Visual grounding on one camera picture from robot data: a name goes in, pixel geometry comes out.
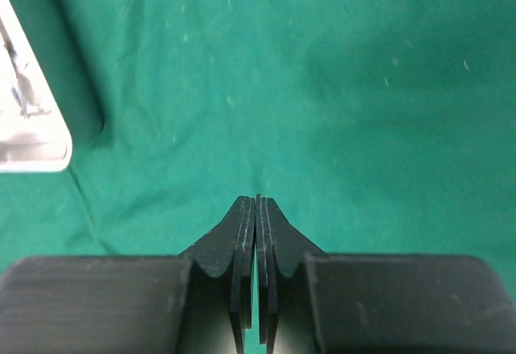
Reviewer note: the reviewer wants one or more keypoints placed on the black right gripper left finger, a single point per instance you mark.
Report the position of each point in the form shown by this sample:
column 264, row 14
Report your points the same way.
column 199, row 301

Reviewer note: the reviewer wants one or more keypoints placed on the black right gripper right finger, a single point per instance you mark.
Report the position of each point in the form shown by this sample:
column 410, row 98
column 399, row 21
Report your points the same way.
column 312, row 301

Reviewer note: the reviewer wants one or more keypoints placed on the green surgical cloth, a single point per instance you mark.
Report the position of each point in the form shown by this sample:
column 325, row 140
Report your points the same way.
column 377, row 125

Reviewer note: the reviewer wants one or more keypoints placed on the steel instrument tray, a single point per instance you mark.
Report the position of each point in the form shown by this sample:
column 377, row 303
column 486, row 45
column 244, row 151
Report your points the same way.
column 34, row 135

